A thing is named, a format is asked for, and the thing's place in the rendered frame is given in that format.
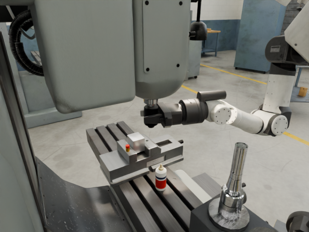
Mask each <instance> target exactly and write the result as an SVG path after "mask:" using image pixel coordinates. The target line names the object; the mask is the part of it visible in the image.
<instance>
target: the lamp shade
mask: <svg viewBox="0 0 309 232"><path fill-rule="evenodd" d="M190 31H191V32H194V31H195V32H196V36H192V37H190V40H192V41H205V40H207V27H206V24H204V23H203V22H201V21H195V22H192V23H191V26H190Z"/></svg>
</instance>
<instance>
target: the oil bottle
mask: <svg viewBox="0 0 309 232"><path fill-rule="evenodd" d="M155 187H156V189H157V190H159V191H163V190H165V189H166V168H164V167H163V166H162V164H160V166H159V167H158V168H157V169H156V170H155Z"/></svg>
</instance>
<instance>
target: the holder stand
mask: <svg viewBox="0 0 309 232"><path fill-rule="evenodd" d="M220 195H221V194H218V195H216V196H215V197H213V198H212V199H210V200H208V201H207V202H205V203H203V204H202V205H200V206H199V207H197V208H195V209H194V210H192V211H191V215H190V225H189V232H279V231H277V230H276V229H274V228H273V227H272V226H271V225H269V224H268V223H267V222H265V221H264V220H263V219H261V218H260V217H259V216H257V215H256V214H255V213H253V212H252V211H251V210H250V209H248V208H247V207H246V206H244V205H242V207H241V212H240V216H239V218H238V219H237V220H234V221H231V220H226V219H224V218H223V217H222V216H221V215H220V214H219V212H218V206H219V200H220Z"/></svg>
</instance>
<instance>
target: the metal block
mask: <svg viewBox="0 0 309 232"><path fill-rule="evenodd" d="M127 143H128V144H129V145H130V146H131V148H132V149H133V150H134V151H135V152H136V153H139V152H142V151H144V150H145V138H144V137H143V136H142V135H141V134H140V133H139V132H136V133H132V134H129V135H127Z"/></svg>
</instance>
